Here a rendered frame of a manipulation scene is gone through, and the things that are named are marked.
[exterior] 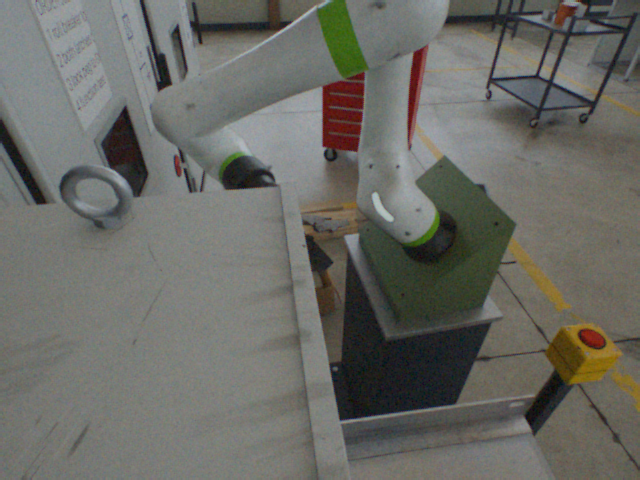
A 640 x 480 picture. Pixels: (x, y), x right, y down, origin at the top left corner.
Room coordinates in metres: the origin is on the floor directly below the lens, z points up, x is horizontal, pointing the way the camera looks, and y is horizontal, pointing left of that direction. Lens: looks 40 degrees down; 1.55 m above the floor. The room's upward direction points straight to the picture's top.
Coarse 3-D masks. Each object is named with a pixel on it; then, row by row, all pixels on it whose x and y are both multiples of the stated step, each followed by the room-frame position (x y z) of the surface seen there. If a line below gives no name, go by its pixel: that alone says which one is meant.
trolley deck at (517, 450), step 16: (432, 448) 0.29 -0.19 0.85; (448, 448) 0.29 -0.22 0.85; (464, 448) 0.29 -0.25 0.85; (480, 448) 0.29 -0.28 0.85; (496, 448) 0.29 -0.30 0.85; (512, 448) 0.29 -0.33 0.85; (528, 448) 0.29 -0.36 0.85; (352, 464) 0.26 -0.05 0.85; (368, 464) 0.26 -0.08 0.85; (384, 464) 0.26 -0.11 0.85; (400, 464) 0.26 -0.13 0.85; (416, 464) 0.26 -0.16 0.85; (432, 464) 0.26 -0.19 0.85; (448, 464) 0.26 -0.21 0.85; (464, 464) 0.26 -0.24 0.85; (480, 464) 0.26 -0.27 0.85; (496, 464) 0.26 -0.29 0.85; (512, 464) 0.26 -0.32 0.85; (528, 464) 0.26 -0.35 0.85; (544, 464) 0.26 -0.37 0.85
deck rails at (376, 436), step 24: (432, 408) 0.32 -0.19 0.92; (456, 408) 0.33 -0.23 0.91; (480, 408) 0.33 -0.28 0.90; (504, 408) 0.34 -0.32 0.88; (360, 432) 0.30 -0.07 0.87; (384, 432) 0.31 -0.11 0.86; (408, 432) 0.31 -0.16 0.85; (432, 432) 0.31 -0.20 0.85; (456, 432) 0.31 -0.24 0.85; (480, 432) 0.32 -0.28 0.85; (504, 432) 0.32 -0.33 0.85; (528, 432) 0.32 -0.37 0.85; (360, 456) 0.27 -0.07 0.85
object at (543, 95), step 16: (512, 0) 4.40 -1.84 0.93; (512, 16) 4.31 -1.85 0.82; (528, 16) 4.37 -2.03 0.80; (544, 16) 4.26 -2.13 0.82; (560, 16) 4.02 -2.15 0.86; (576, 16) 3.55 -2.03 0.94; (608, 16) 3.62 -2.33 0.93; (624, 16) 3.65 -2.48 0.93; (560, 32) 3.63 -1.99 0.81; (576, 32) 3.56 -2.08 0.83; (592, 32) 3.59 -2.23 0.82; (608, 32) 3.62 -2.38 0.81; (624, 32) 3.66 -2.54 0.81; (560, 48) 3.57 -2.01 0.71; (496, 80) 4.44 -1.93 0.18; (512, 80) 4.43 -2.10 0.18; (528, 80) 4.43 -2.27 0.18; (544, 80) 4.41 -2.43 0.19; (608, 80) 3.66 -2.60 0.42; (528, 96) 3.93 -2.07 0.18; (544, 96) 3.55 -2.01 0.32; (560, 96) 3.93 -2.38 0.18; (576, 96) 3.92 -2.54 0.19; (592, 112) 3.66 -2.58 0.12
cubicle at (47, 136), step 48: (0, 0) 0.44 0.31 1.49; (96, 0) 0.71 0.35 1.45; (0, 48) 0.40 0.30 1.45; (144, 48) 0.91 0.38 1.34; (0, 96) 0.37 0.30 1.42; (48, 96) 0.45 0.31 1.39; (144, 96) 0.81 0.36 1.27; (0, 144) 0.36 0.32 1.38; (48, 144) 0.41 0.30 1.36; (96, 144) 0.51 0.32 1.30; (144, 144) 0.72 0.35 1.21; (0, 192) 0.33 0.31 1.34; (48, 192) 0.37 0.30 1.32; (96, 192) 0.46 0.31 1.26; (144, 192) 0.63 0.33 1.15
